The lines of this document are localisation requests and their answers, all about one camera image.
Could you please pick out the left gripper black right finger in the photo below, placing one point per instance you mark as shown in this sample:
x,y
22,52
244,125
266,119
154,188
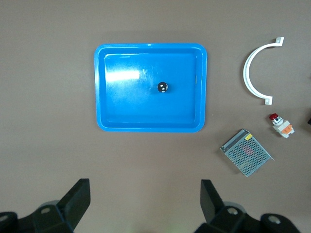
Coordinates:
x,y
213,213

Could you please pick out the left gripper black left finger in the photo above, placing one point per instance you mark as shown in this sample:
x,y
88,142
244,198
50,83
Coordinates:
x,y
70,208

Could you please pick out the small black round capacitor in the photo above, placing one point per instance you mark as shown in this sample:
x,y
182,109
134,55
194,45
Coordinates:
x,y
162,87

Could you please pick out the metal mesh power supply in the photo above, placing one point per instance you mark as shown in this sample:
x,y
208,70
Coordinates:
x,y
246,153

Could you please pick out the blue plastic tray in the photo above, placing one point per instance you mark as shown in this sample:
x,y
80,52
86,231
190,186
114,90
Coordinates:
x,y
136,106

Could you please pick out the large white half-round clamp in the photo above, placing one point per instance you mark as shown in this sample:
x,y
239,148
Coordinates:
x,y
246,72

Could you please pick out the red pilot light switch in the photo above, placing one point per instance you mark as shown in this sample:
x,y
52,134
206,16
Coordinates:
x,y
283,127

